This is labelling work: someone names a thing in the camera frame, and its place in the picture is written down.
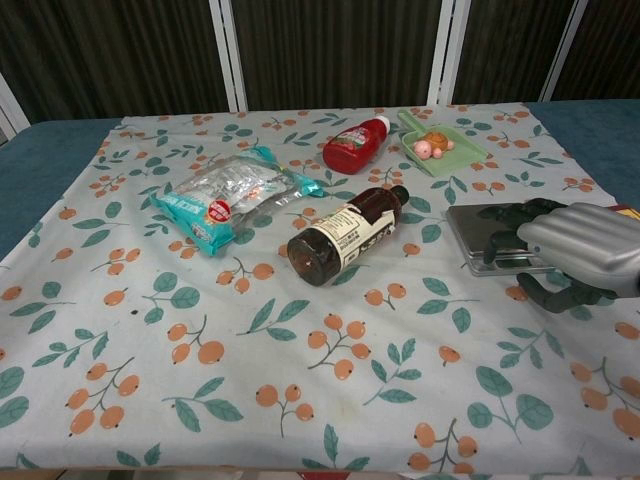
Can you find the silver and black right robot hand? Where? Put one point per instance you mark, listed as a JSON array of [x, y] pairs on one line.
[[580, 250]]

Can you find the green plastic dustpan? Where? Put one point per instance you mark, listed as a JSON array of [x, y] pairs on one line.
[[450, 164]]

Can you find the pink and orange turtle toy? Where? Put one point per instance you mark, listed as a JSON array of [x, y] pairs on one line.
[[435, 141]]

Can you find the brown labelled sauce bottle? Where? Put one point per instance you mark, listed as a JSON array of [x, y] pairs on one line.
[[325, 240]]

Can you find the teal and clear snack bag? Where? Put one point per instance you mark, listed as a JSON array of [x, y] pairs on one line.
[[225, 190]]

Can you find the small yellow snack box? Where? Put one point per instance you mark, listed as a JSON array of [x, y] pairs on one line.
[[630, 212]]

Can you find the red ketchup squeeze bottle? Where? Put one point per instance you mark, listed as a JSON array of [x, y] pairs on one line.
[[350, 147]]

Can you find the floral print tablecloth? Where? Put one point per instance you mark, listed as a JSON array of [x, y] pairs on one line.
[[300, 375]]

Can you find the white partition frame post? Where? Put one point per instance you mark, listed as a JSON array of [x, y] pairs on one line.
[[562, 50], [12, 107], [447, 50], [232, 55]]

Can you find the small digital scale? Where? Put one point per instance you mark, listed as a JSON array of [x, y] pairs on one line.
[[470, 225]]

